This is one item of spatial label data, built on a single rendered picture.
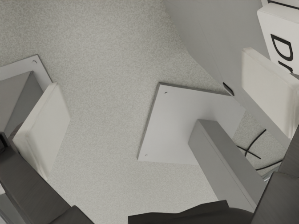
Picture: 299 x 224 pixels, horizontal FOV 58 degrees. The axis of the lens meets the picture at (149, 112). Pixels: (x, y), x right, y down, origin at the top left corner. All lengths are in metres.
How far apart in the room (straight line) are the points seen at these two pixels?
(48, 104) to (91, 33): 1.00
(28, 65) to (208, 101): 0.83
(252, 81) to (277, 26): 0.16
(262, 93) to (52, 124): 0.13
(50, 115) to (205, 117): 1.26
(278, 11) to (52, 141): 0.27
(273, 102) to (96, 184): 1.46
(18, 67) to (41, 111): 1.06
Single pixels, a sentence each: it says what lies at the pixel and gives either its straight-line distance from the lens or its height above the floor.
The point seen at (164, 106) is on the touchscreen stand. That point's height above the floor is 0.03.
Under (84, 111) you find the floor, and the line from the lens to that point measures 1.30.
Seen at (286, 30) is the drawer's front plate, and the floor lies 0.87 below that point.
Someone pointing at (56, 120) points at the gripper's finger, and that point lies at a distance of 0.18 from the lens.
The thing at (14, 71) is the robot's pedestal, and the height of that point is 0.02.
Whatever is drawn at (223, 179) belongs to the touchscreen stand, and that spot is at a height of 0.40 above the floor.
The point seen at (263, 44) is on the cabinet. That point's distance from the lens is 0.45.
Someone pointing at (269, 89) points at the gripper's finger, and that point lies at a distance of 0.17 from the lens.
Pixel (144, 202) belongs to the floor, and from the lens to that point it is 1.75.
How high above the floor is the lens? 1.13
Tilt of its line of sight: 58 degrees down
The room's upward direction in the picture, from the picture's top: 158 degrees clockwise
